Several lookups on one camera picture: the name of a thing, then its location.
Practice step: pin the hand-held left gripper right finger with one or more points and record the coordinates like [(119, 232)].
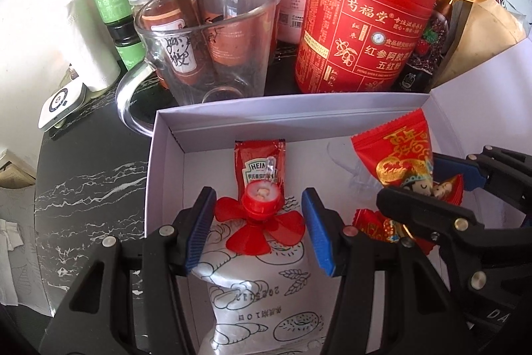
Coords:
[(318, 230)]

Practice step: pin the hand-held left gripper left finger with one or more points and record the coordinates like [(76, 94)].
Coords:
[(199, 230)]

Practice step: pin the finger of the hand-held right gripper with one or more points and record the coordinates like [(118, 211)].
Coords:
[(415, 207), (457, 172)]

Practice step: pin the red candy packet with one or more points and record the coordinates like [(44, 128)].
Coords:
[(395, 155), (374, 226)]

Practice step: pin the red plastic fan toy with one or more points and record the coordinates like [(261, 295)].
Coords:
[(259, 209)]

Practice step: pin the white gift box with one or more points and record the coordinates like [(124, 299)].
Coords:
[(203, 168)]

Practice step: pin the white snack pouch red cap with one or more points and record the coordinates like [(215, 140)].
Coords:
[(257, 296)]

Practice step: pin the clear plastic wrapper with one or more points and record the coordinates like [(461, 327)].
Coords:
[(357, 172)]

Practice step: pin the red ketchup packet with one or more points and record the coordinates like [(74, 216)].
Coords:
[(249, 159)]

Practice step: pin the dark berry packet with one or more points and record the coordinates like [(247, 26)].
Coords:
[(428, 47)]

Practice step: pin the cream paper bag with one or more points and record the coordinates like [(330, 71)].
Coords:
[(486, 34)]

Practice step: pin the glass mug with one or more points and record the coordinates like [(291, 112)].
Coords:
[(232, 59)]

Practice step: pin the white cloth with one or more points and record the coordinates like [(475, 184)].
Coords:
[(12, 238)]

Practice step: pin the small white device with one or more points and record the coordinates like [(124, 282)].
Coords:
[(58, 105)]

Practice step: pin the small green label jar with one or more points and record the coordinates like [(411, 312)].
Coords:
[(126, 51)]

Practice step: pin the red round tin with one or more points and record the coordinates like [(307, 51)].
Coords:
[(357, 5)]

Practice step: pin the white paper roll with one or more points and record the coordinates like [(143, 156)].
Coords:
[(91, 47)]

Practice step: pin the brown wooden stick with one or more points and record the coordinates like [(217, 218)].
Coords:
[(185, 1)]

